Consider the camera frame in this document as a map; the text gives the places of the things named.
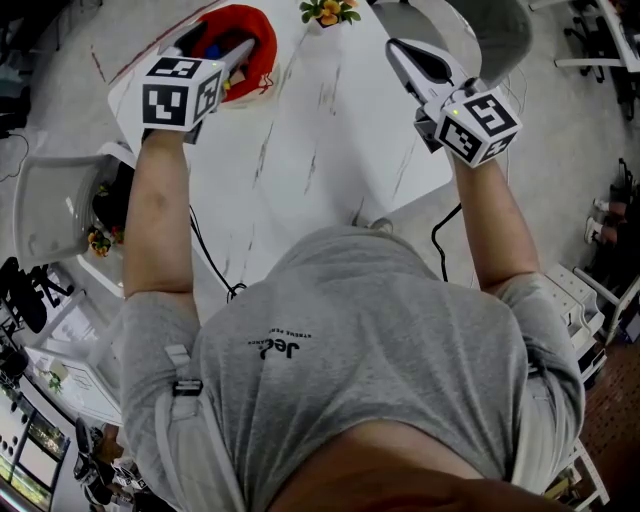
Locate person's head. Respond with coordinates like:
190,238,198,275
267,419,571,512

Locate grey upholstered chair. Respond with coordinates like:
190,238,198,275
369,0,534,89

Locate black office chair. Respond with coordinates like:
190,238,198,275
553,0,640,84

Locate white drawer unit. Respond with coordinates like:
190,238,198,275
543,262,607,326
574,324,609,381

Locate black cable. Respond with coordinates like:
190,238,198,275
430,202,464,282
187,204,249,304

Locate black bag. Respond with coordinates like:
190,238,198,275
92,162,136,234

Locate red-rimmed fabric storage bag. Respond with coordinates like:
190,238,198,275
189,3,279,104

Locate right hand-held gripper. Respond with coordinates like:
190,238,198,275
384,37,524,169

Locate white shelf rack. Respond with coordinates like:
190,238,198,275
542,434,614,512

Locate person's right forearm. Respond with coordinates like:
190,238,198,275
449,149,542,294

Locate person's left forearm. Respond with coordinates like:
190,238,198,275
122,129,194,300

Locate grey harness strap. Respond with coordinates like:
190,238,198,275
509,359,586,496
153,343,246,512

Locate person's grey t-shirt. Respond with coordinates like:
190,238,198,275
118,224,587,512

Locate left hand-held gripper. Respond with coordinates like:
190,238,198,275
139,19,257,146

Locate potted orange flowers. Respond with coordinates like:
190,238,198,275
298,0,362,27
87,224,126,259

